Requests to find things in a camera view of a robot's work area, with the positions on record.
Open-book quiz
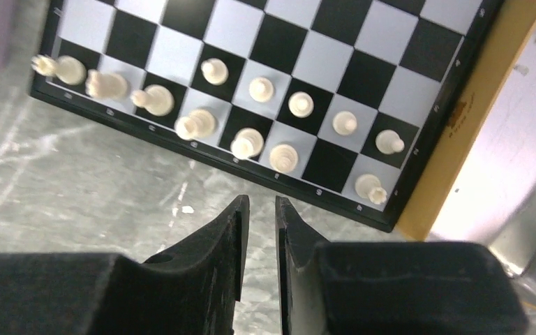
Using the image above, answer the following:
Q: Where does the white chess bishop piece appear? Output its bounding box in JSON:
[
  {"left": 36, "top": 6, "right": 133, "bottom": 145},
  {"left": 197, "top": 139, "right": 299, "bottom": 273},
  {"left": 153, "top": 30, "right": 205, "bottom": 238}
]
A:
[
  {"left": 131, "top": 84, "right": 174, "bottom": 117},
  {"left": 269, "top": 144, "right": 299, "bottom": 173}
]

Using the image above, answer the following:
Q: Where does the white chess queen piece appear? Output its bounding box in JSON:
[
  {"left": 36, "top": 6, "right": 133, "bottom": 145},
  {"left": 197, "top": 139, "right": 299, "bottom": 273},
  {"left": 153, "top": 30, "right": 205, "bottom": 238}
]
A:
[{"left": 174, "top": 108, "right": 216, "bottom": 140}]

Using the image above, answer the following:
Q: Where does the white chess pawn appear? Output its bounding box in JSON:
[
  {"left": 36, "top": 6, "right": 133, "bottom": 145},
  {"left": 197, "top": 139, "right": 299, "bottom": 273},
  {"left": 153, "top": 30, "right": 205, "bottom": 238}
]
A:
[
  {"left": 200, "top": 58, "right": 229, "bottom": 86},
  {"left": 248, "top": 77, "right": 275, "bottom": 103},
  {"left": 332, "top": 111, "right": 358, "bottom": 136},
  {"left": 288, "top": 91, "right": 314, "bottom": 118}
]

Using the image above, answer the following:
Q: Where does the black white chess board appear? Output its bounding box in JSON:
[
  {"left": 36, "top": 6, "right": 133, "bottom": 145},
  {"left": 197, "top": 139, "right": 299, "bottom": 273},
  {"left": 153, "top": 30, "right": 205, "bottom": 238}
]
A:
[{"left": 31, "top": 0, "right": 503, "bottom": 232}]

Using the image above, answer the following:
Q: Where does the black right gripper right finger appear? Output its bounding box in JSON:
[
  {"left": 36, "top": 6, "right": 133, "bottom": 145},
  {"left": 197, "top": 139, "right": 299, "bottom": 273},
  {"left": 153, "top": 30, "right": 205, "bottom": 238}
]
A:
[{"left": 275, "top": 196, "right": 530, "bottom": 334}]

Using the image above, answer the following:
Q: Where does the white chess king piece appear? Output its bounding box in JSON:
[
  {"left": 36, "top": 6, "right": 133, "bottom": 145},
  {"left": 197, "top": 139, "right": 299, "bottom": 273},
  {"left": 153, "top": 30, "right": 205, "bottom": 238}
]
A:
[{"left": 230, "top": 128, "right": 265, "bottom": 160}]

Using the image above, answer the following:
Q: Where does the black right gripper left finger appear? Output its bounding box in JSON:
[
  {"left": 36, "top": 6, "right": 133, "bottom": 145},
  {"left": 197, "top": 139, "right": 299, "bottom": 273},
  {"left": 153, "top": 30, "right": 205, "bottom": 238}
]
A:
[{"left": 0, "top": 195, "right": 250, "bottom": 334}]

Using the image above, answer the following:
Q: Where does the white chess knight piece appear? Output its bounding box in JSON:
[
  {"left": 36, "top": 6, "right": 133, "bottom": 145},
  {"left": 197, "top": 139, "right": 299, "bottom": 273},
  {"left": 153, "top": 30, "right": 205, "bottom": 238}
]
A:
[{"left": 85, "top": 69, "right": 128, "bottom": 100}]

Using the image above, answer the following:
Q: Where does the yellow tray of white pieces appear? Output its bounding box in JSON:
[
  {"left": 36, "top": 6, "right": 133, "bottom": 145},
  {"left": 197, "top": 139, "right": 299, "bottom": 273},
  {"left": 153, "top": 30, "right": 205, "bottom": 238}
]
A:
[{"left": 396, "top": 1, "right": 536, "bottom": 276}]

